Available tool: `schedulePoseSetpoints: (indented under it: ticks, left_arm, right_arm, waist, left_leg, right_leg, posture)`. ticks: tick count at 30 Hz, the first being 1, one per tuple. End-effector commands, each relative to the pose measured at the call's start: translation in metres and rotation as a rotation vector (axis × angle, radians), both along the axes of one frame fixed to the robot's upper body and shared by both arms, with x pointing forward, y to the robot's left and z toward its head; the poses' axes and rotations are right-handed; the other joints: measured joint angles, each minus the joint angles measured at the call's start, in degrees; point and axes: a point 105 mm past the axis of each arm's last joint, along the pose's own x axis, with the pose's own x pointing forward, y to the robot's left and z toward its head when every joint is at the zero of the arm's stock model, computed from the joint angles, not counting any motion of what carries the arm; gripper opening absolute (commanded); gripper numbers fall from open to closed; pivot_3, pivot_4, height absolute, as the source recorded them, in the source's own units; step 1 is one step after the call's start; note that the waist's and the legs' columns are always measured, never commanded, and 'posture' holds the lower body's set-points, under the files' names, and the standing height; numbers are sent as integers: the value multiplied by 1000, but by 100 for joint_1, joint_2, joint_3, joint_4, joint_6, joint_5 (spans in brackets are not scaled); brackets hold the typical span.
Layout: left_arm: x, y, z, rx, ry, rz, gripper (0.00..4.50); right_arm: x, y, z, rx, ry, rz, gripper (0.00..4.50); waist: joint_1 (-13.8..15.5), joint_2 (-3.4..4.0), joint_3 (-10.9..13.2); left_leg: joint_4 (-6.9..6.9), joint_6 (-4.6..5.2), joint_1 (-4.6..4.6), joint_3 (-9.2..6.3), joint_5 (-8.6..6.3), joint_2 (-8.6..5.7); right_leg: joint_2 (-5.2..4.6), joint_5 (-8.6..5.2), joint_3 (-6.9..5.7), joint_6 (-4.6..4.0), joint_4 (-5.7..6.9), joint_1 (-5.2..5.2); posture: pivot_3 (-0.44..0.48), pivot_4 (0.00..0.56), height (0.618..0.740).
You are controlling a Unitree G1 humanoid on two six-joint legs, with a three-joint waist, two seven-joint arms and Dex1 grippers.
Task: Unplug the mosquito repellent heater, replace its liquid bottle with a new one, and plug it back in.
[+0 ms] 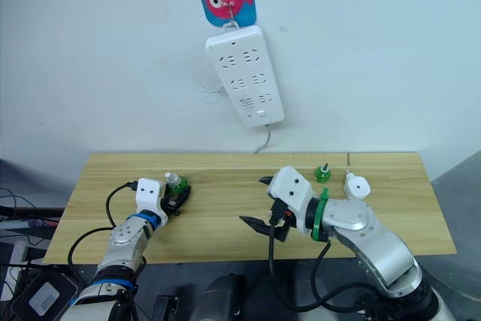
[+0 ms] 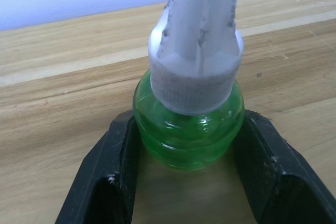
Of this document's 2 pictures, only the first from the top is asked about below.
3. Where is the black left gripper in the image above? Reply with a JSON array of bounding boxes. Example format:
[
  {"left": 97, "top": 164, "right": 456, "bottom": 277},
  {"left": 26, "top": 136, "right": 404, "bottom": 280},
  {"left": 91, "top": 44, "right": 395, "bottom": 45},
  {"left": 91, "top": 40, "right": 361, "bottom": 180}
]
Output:
[{"left": 161, "top": 184, "right": 193, "bottom": 219}]

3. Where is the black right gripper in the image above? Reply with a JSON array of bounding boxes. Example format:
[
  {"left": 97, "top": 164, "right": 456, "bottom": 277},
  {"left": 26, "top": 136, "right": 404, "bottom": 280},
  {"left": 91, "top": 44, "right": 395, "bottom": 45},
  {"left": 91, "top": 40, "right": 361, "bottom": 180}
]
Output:
[{"left": 239, "top": 174, "right": 301, "bottom": 243}]

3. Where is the green repellent liquid bottle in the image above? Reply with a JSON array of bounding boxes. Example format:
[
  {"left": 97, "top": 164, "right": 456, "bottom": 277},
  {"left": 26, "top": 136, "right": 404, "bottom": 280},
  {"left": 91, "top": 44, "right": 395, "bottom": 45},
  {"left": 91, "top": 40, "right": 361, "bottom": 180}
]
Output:
[
  {"left": 313, "top": 162, "right": 333, "bottom": 185},
  {"left": 164, "top": 171, "right": 189, "bottom": 194}
]

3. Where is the white mosquito repellent heater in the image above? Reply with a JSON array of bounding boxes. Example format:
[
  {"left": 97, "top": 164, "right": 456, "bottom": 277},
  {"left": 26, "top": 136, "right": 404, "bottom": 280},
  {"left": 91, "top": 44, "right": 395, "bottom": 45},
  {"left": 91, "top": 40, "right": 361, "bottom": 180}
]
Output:
[{"left": 342, "top": 169, "right": 372, "bottom": 201}]

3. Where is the blue left wrist band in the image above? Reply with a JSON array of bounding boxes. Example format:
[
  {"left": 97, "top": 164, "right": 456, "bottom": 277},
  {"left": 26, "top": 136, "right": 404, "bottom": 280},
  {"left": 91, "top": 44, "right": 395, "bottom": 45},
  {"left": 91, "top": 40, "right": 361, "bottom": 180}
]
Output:
[{"left": 126, "top": 211, "right": 162, "bottom": 231}]

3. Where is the grey rounded shape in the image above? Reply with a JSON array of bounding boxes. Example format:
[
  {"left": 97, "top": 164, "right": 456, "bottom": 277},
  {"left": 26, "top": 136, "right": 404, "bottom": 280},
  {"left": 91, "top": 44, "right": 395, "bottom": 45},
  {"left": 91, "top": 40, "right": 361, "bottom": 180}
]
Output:
[{"left": 195, "top": 273, "right": 247, "bottom": 321}]

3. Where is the white power strip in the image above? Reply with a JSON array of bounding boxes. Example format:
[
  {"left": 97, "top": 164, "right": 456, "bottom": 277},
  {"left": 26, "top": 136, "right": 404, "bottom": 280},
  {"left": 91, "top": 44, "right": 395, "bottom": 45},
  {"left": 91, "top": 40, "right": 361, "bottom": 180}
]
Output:
[{"left": 204, "top": 24, "right": 286, "bottom": 129}]

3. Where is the dark cluttered side shelf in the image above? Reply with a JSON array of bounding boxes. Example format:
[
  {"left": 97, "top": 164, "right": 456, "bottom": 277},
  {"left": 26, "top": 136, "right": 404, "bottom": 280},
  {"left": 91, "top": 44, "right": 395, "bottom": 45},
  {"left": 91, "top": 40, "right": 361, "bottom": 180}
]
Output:
[{"left": 0, "top": 206, "right": 65, "bottom": 247}]

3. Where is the black device with grey panel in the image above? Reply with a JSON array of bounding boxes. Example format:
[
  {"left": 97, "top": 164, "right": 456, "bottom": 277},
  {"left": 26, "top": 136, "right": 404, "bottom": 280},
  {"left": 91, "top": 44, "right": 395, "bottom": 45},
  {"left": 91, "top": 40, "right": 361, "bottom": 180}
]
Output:
[{"left": 11, "top": 268, "right": 79, "bottom": 321}]

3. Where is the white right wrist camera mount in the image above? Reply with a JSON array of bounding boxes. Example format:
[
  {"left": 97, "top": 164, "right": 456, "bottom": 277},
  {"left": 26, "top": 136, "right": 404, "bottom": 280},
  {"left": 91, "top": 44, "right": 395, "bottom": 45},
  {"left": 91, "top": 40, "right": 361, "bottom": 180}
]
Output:
[{"left": 268, "top": 165, "right": 315, "bottom": 234}]

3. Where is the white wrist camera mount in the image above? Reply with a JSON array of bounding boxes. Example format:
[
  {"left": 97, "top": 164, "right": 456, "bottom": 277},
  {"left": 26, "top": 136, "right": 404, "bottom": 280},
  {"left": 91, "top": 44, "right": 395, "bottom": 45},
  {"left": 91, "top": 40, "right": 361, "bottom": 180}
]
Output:
[
  {"left": 268, "top": 165, "right": 315, "bottom": 234},
  {"left": 135, "top": 177, "right": 169, "bottom": 224}
]

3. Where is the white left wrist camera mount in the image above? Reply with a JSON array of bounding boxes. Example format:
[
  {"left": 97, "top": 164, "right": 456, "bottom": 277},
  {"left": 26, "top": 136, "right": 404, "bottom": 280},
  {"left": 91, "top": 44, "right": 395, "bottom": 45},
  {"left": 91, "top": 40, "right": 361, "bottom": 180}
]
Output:
[{"left": 135, "top": 177, "right": 169, "bottom": 224}]

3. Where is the green right wrist ring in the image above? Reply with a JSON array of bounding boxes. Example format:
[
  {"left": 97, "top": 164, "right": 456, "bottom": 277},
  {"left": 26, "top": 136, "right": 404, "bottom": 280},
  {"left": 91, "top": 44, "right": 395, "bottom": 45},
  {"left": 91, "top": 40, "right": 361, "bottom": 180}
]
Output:
[{"left": 310, "top": 187, "right": 331, "bottom": 243}]

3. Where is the white power strip cord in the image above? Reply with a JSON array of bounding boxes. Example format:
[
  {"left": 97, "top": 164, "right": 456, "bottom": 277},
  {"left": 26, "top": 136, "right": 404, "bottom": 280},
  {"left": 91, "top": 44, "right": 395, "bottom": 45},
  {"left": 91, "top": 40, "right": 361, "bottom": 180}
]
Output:
[{"left": 254, "top": 123, "right": 272, "bottom": 154}]

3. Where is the metal wall hook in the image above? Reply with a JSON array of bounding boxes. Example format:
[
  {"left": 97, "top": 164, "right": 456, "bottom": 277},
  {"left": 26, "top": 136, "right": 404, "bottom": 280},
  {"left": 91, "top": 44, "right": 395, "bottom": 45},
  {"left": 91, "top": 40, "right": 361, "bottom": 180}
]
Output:
[{"left": 221, "top": 1, "right": 241, "bottom": 31}]

